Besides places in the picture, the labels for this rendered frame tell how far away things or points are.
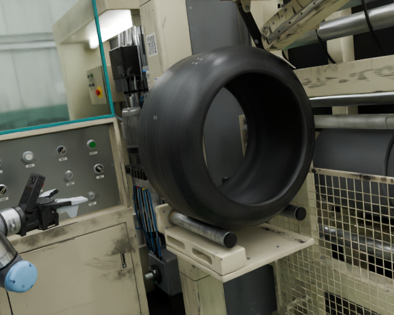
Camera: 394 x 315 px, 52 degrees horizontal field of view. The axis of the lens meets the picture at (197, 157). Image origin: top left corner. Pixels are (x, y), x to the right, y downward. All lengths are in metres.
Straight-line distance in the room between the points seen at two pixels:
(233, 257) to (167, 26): 0.81
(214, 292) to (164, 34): 1.00
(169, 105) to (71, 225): 0.73
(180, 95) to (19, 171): 0.76
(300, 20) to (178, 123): 0.62
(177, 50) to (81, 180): 0.63
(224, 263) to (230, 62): 0.56
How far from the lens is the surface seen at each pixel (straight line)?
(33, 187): 1.26
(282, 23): 1.55
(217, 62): 1.15
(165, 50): 1.47
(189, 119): 1.08
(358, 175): 1.41
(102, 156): 1.69
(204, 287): 1.66
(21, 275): 1.10
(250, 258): 1.30
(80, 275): 1.71
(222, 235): 1.19
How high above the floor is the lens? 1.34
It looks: 10 degrees down
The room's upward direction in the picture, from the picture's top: 8 degrees counter-clockwise
